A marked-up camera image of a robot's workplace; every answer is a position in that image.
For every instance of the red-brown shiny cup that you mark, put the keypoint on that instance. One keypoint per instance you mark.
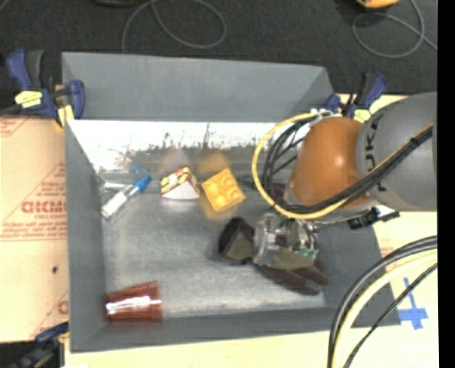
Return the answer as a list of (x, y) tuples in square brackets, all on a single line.
[(133, 301)]

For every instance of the white tube with blue cap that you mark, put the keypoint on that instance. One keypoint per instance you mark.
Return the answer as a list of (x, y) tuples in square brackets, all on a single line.
[(116, 201)]

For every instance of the grey metal bin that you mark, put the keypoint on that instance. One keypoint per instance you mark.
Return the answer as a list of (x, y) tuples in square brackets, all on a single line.
[(174, 251)]

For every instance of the black cylinder on white bracket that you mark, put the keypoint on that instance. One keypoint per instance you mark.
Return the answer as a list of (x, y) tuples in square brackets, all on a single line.
[(361, 220)]

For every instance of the brown and olive glove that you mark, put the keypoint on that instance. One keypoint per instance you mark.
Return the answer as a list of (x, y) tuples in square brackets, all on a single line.
[(238, 244)]

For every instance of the yellow toy brick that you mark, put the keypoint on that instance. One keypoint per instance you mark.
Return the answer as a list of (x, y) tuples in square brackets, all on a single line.
[(221, 190)]

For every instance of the brown cardboard board red print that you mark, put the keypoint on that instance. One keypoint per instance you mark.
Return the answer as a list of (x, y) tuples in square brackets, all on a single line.
[(28, 190)]

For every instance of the toy sandwich wedge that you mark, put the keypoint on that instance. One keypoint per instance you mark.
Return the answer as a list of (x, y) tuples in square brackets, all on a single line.
[(179, 184)]

